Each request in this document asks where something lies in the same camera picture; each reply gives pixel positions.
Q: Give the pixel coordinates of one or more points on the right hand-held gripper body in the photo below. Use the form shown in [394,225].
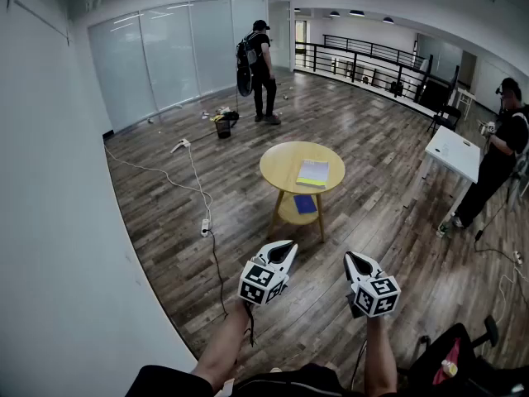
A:
[377,296]

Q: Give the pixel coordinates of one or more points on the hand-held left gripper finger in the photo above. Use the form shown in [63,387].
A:
[274,245]
[290,261]

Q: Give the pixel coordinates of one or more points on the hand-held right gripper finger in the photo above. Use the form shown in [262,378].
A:
[348,267]
[370,263]

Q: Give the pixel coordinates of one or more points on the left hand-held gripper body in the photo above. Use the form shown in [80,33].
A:
[256,283]

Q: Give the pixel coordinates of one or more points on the grey and yellow book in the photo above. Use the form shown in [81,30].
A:
[313,174]

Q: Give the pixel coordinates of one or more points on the person's right forearm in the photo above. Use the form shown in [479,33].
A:
[378,358]

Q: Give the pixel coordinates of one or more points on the person's left forearm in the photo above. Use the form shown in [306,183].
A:
[223,345]

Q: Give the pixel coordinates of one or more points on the blue notebook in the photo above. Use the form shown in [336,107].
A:
[305,204]

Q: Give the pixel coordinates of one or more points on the white power strip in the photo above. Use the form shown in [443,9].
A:
[180,146]
[205,228]
[517,257]

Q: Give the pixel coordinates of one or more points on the round wooden side table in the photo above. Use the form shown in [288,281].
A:
[281,168]

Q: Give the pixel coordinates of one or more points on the green label plastic bottle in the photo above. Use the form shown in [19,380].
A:
[442,231]

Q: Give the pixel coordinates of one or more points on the red plastic bag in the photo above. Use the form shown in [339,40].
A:
[446,354]

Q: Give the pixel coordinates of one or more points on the person's black shirt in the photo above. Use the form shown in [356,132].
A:
[289,383]

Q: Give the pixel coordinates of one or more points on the black swivel chair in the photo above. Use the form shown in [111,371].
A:
[475,370]

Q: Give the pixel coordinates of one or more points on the black mesh waste bin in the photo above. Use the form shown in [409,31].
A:
[223,130]

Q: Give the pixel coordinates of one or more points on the clear plastic cup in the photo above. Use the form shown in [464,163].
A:
[444,149]

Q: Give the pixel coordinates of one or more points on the white rectangular table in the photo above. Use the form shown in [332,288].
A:
[454,151]

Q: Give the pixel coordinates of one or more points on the scattered floor litter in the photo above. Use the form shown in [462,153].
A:
[225,110]

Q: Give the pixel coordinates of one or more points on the black round bag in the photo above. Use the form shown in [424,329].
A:
[244,83]

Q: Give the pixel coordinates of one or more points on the black folding chair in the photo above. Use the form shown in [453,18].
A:
[448,116]

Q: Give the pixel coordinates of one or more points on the black board stand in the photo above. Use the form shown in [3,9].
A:
[436,93]

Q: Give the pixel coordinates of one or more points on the small white side table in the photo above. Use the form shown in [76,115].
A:
[466,97]

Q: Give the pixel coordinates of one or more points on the black metal railing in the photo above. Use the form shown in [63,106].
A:
[372,50]

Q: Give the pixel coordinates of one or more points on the frosted glass partition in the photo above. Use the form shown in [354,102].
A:
[165,56]

